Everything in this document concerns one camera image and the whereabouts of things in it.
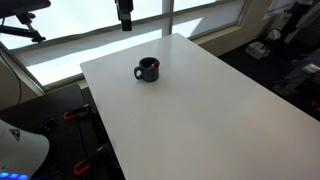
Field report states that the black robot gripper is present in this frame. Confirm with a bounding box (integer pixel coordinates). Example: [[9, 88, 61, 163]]
[[115, 0, 133, 31]]

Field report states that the orange white marker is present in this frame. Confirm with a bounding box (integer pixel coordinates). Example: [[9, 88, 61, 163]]
[[150, 63, 158, 68]]

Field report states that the dark teal enamel mug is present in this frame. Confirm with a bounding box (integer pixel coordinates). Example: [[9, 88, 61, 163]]
[[134, 57, 160, 82]]

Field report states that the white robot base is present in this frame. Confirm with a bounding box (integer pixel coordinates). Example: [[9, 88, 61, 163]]
[[0, 120, 50, 180]]

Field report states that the orange black clamp far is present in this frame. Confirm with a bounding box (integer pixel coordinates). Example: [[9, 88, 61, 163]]
[[63, 104, 91, 121]]

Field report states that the orange black clamp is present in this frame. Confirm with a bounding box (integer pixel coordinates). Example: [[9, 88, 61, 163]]
[[73, 144, 108, 176], [63, 104, 91, 121]]

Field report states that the white device on floor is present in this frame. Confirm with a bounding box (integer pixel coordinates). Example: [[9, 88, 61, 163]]
[[245, 41, 270, 60]]

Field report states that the black perforated mounting board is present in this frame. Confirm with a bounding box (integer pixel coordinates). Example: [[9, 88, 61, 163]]
[[0, 85, 125, 180]]

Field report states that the orange black clamp near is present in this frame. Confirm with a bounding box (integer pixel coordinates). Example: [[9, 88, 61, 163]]
[[73, 144, 108, 176]]

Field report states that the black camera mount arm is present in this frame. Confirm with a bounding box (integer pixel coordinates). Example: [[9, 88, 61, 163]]
[[0, 0, 51, 43]]

